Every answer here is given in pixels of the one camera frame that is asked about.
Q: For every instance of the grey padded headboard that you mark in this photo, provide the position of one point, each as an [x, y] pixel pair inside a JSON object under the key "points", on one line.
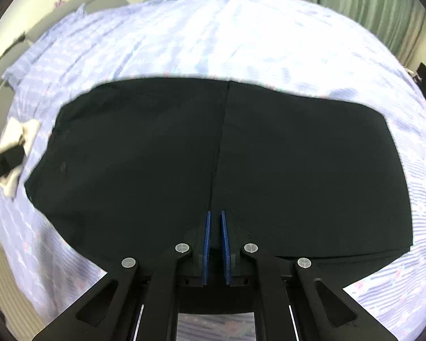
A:
{"points": [[7, 32]]}

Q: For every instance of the blue striped pillow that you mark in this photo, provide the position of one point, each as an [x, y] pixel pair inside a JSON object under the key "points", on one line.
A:
{"points": [[46, 46]]}

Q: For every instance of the green curtain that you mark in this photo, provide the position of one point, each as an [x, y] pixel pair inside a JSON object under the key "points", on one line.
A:
{"points": [[362, 0]]}

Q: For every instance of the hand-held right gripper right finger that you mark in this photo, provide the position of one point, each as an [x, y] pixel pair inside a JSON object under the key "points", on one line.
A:
{"points": [[224, 241]]}

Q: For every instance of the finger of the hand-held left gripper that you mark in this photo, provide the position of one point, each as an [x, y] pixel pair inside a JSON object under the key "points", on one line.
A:
{"points": [[5, 163]]}

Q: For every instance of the black pants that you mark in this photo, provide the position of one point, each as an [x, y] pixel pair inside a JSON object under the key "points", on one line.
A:
{"points": [[145, 170]]}

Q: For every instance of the blue striped bed sheet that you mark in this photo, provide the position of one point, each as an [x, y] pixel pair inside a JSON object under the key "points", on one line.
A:
{"points": [[234, 35]]}

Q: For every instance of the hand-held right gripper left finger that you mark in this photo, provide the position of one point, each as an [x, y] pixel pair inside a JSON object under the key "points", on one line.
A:
{"points": [[208, 241]]}

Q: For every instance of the folded cream towel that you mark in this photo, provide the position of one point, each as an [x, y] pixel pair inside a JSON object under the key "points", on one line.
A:
{"points": [[28, 131]]}

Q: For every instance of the purple toy figure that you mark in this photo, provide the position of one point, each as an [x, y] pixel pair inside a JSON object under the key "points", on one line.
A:
{"points": [[59, 3]]}

